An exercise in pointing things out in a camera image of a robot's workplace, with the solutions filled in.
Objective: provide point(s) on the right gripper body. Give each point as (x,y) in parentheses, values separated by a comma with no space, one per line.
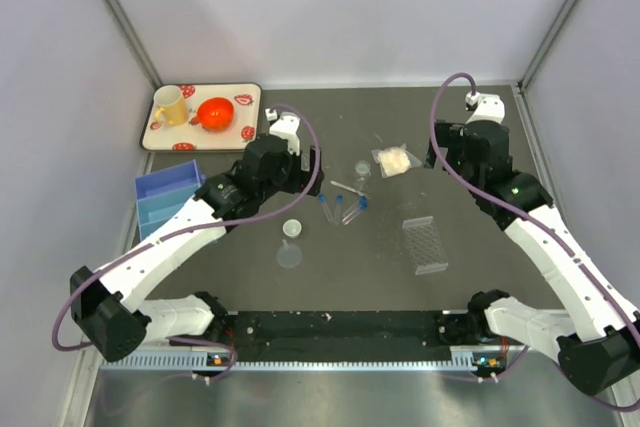
(449,135)

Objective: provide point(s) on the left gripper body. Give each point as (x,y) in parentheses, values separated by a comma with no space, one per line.
(299,179)

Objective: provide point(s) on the blue capped test tube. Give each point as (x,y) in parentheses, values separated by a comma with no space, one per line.
(326,208)
(360,200)
(348,218)
(338,210)

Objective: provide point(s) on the clear test tube rack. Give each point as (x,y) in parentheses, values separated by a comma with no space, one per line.
(424,245)

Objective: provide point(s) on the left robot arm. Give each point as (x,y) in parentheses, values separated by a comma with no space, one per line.
(112,306)

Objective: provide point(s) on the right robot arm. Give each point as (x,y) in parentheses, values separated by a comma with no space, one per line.
(596,342)

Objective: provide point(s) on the small glass bottle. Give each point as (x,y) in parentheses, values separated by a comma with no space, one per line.
(362,174)

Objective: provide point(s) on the white plastic funnel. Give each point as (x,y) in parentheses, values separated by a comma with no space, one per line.
(292,228)

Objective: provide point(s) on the orange bowl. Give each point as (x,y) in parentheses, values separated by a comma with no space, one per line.
(216,114)

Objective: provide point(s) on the strawberry pattern tray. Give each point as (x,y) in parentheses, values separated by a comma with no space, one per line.
(159,136)

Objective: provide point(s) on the yellow mug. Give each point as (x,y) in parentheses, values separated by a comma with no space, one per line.
(170,106)

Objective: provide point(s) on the blue plastic organizer box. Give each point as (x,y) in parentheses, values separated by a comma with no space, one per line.
(161,194)

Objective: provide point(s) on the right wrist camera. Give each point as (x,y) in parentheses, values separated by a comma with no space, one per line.
(484,107)

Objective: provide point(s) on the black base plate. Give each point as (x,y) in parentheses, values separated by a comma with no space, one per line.
(343,336)

